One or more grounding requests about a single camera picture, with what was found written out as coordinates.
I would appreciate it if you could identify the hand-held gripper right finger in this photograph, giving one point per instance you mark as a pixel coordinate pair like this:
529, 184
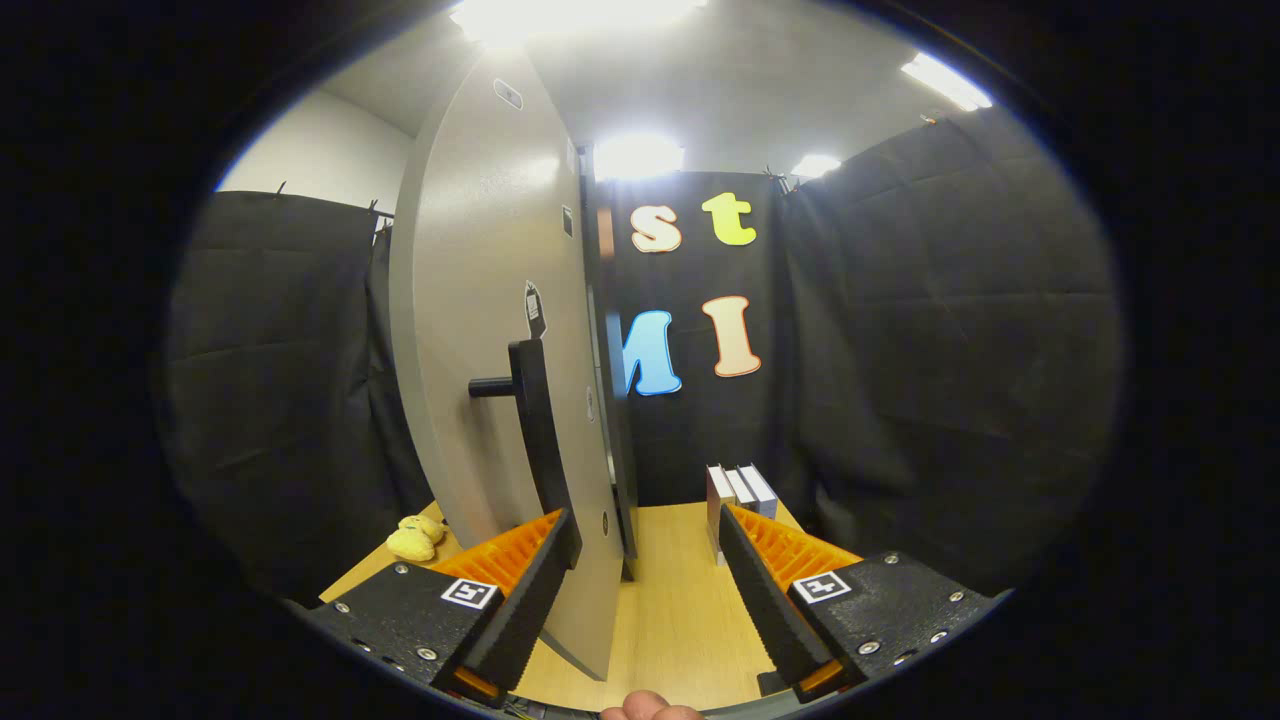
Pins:
770, 600

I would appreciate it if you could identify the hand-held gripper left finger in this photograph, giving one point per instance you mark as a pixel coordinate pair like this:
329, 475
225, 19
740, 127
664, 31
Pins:
520, 610

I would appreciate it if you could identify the light grey cabinet door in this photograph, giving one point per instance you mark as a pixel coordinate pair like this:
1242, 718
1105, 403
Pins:
480, 300

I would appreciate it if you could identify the white spine book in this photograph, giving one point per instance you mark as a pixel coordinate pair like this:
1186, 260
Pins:
741, 488

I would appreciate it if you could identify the yellow plush toy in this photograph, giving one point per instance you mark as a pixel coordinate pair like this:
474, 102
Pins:
412, 542

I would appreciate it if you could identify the dark grey cabinet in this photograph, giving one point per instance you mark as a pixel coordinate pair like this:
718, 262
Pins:
620, 470

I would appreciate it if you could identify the black backdrop cloth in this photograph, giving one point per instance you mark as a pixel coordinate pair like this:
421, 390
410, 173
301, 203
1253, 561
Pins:
900, 350

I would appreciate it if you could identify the small ceiling light panel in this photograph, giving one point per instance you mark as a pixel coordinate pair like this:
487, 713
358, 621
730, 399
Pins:
640, 157
817, 165

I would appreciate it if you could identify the long ceiling light strip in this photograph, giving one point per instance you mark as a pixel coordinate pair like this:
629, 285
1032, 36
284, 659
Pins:
945, 80

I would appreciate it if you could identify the large ceiling light panel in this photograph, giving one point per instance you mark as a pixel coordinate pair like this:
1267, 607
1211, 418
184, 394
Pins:
570, 15

